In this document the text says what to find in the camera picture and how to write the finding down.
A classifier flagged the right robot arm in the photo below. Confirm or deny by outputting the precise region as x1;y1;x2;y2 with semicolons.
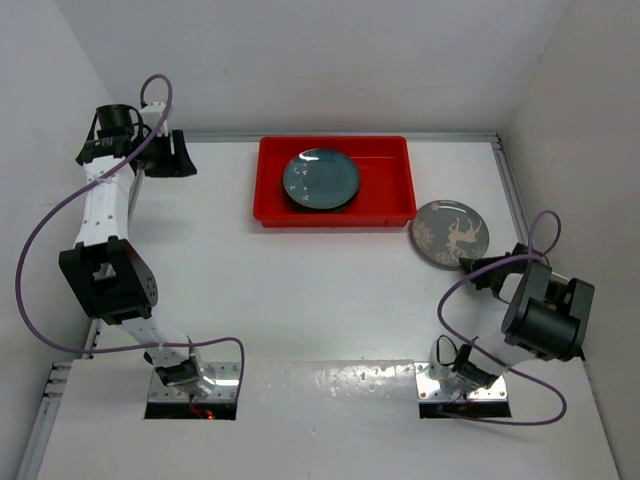
450;243;595;395

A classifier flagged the white front cover board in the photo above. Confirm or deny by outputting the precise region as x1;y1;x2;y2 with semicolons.
39;358;618;479

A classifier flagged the red plastic bin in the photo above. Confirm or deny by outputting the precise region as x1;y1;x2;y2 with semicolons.
253;135;416;228

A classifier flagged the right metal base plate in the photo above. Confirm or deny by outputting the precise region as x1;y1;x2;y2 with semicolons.
414;362;508;405

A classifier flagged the teal glazed plate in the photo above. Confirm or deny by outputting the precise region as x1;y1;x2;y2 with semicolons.
282;148;361;212
284;194;357;214

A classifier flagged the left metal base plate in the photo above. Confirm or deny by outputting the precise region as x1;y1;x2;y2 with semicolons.
147;362;240;404

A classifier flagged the grey deer pattern plate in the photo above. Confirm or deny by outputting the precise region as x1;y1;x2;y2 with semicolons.
409;200;490;269

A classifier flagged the metal base plate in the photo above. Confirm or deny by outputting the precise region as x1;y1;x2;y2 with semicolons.
147;362;240;404
414;362;508;405

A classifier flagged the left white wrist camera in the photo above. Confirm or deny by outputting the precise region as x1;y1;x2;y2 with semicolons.
140;101;168;137

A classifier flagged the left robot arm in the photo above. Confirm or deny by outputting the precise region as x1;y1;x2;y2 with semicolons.
59;101;215;398

